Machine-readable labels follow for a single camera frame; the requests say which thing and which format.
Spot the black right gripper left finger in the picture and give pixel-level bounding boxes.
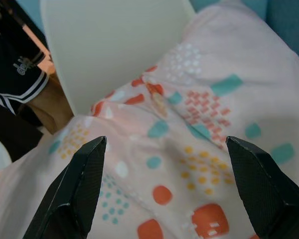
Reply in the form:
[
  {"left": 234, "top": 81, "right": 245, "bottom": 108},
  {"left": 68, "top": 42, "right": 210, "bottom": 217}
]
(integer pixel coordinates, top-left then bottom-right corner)
[{"left": 23, "top": 135, "right": 108, "bottom": 239}]

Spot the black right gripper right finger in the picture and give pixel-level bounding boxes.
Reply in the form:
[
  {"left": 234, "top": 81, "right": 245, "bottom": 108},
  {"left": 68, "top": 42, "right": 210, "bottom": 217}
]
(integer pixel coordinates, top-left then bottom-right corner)
[{"left": 225, "top": 135, "right": 299, "bottom": 239}]

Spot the small white plastic chair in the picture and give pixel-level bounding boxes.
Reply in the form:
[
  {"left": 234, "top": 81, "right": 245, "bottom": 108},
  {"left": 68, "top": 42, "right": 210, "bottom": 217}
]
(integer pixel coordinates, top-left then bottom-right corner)
[{"left": 39, "top": 0, "right": 196, "bottom": 118}]

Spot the pink patterned pillow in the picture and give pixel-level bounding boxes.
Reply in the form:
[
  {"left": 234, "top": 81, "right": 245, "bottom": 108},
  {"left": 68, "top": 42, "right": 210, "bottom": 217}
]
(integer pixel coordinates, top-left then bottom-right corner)
[{"left": 0, "top": 0, "right": 299, "bottom": 239}]

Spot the person in black shorts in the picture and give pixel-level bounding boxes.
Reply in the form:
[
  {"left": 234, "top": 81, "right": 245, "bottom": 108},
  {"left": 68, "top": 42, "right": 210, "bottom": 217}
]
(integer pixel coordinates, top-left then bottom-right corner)
[{"left": 0, "top": 0, "right": 75, "bottom": 135}]

